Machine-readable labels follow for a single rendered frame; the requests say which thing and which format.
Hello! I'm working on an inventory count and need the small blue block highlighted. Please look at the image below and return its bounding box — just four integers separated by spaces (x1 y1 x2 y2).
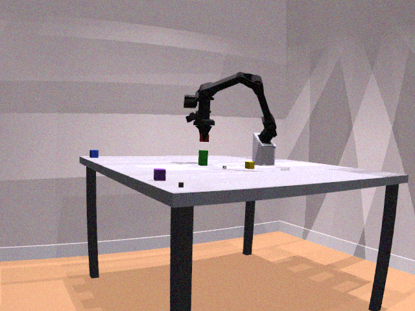
89 150 99 158

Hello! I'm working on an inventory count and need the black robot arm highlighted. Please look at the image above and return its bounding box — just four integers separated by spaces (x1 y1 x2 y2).
184 72 277 144

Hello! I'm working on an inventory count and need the small yellow cube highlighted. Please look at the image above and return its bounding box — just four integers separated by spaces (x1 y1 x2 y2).
245 161 255 169

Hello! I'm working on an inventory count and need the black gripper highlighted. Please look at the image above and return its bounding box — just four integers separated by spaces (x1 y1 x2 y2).
193 109 215 140

